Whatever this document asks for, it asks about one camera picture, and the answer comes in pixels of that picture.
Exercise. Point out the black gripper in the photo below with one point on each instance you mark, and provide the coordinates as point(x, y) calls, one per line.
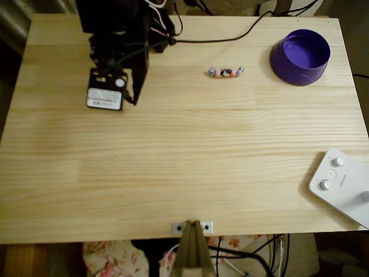
point(140, 75)

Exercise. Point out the floral patterned cloth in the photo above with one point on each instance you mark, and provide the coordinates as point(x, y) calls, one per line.
point(109, 259)

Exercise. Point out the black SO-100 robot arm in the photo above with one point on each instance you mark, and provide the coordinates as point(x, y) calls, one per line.
point(101, 17)

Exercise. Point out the aluminium extrusion camera post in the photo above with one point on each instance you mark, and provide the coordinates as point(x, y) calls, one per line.
point(191, 254)

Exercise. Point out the silver angle bracket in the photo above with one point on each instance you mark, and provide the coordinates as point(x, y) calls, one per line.
point(178, 227)
point(207, 227)

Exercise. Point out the purple plastic bowl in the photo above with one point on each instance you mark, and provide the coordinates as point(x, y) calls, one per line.
point(302, 54)

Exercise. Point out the grey curtain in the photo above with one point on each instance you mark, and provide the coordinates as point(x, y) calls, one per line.
point(14, 23)

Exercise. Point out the candy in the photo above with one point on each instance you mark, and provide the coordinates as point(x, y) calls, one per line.
point(225, 72)

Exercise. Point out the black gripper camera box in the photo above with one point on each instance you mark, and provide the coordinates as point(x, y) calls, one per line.
point(105, 95)

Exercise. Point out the white lamp base with knobs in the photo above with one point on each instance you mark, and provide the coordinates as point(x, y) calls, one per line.
point(340, 187)

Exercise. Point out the black white striped cushion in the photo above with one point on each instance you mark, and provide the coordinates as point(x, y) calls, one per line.
point(305, 5)

